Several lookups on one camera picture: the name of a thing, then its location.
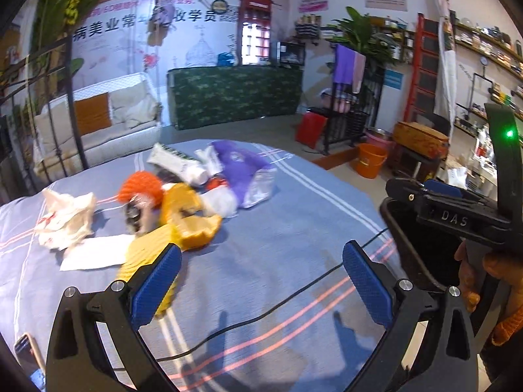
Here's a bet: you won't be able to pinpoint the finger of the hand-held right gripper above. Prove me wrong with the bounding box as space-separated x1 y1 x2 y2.
422 179 463 200
385 177 428 214

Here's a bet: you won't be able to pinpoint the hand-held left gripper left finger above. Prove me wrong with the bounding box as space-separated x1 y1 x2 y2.
46 243 183 392

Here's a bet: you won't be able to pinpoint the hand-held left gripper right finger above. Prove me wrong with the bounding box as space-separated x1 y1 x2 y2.
342 239 479 392

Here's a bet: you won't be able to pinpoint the black plastic bin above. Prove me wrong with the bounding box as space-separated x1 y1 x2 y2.
379 197 477 295

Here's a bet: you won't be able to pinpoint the white paper sheet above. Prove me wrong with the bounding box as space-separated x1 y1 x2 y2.
59 234 132 272

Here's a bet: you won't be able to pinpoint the dark patterned can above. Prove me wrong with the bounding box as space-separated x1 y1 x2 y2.
123 198 161 237

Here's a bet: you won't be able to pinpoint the torn yellow foam net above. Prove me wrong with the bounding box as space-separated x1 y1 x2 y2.
160 182 224 252

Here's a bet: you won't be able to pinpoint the orange fuzzy ball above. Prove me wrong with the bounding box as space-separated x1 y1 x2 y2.
118 172 165 210

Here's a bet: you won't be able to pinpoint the white squeeze tube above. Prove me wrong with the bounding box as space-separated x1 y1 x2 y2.
146 143 209 186

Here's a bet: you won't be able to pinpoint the white wrapper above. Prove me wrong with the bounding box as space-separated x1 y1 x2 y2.
194 146 224 179

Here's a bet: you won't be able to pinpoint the purple foil bag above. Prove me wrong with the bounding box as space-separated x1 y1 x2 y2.
209 139 279 210

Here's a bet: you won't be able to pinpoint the person's right hand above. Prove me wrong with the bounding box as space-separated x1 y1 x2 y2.
454 240 523 346

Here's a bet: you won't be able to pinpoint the white bag on shelf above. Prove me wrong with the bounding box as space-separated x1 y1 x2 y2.
442 167 467 189

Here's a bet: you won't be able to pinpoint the dark stool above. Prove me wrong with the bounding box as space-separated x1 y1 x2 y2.
390 147 444 182

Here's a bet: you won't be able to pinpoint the orange bucket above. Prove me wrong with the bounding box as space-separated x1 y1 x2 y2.
353 143 389 180

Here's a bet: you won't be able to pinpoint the pink basin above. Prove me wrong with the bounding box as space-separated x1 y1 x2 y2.
364 128 397 153

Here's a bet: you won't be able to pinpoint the black metal rack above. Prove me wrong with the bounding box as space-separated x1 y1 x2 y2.
322 64 385 156

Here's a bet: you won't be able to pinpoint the blue striped blanket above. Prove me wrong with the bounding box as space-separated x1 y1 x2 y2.
0 139 409 392

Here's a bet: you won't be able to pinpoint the red bag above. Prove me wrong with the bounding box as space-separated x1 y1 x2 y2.
295 112 329 150

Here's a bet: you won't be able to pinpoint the white hanging garment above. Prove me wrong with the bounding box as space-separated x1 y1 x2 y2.
435 15 458 128

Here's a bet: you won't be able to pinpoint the red ladder shelf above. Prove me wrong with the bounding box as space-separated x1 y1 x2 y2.
403 12 443 125

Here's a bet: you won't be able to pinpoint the pink towel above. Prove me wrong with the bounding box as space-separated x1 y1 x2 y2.
352 52 367 94

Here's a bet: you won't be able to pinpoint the purple towel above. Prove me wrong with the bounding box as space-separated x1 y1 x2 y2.
332 44 357 87

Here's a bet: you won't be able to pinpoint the white sofa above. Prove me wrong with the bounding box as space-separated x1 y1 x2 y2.
34 72 163 174

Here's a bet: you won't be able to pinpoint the smartphone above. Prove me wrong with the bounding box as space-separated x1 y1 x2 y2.
13 332 46 392

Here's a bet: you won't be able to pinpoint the green potted plant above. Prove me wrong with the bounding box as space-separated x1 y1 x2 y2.
326 6 395 72

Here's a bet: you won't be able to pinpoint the white cushion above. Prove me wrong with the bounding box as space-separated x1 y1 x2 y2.
110 85 159 130

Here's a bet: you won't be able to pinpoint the black monitor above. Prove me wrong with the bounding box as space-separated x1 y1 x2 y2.
277 41 307 68

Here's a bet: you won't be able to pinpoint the orange cushion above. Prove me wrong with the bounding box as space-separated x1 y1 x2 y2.
73 92 113 136

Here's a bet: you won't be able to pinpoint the green patterned counter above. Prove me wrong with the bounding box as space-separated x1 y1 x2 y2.
166 65 304 131

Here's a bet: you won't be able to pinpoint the red phone booth cabinet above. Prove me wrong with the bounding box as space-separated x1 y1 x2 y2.
237 0 276 66

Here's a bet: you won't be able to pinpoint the large leafy green plant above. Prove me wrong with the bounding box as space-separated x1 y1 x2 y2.
29 0 120 105

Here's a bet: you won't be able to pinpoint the black cable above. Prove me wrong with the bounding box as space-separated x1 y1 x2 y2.
110 228 390 373

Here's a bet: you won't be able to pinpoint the blue wall sign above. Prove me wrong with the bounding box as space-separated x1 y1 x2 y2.
383 69 405 91

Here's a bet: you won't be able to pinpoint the wooden wall shelves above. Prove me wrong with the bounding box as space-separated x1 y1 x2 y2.
448 10 523 143

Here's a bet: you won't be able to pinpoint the small wall bottle rack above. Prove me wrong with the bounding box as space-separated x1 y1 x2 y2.
295 13 321 40

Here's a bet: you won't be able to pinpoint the large wall mural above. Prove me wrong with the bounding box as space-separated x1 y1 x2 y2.
71 0 295 92

